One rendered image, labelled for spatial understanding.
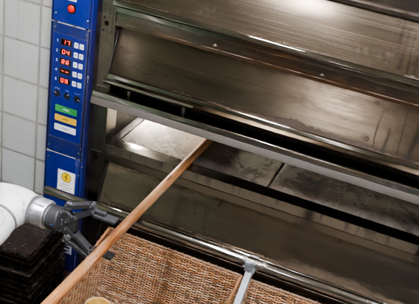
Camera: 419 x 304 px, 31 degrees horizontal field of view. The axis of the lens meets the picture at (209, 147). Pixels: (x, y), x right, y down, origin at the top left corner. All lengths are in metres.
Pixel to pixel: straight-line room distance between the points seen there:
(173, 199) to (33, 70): 0.69
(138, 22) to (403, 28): 0.86
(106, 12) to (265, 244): 0.97
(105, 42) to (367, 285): 1.21
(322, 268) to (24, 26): 1.35
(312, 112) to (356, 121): 0.14
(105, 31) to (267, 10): 0.58
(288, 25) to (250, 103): 0.29
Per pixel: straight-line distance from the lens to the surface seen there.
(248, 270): 2.28
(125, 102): 2.49
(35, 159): 2.98
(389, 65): 2.30
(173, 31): 2.50
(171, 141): 2.83
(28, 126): 2.93
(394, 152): 2.39
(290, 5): 2.35
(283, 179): 2.71
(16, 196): 2.32
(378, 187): 2.31
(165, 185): 2.50
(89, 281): 2.90
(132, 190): 2.81
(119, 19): 2.58
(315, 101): 2.41
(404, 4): 2.28
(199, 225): 2.73
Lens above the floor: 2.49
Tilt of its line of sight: 28 degrees down
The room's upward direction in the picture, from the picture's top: 9 degrees clockwise
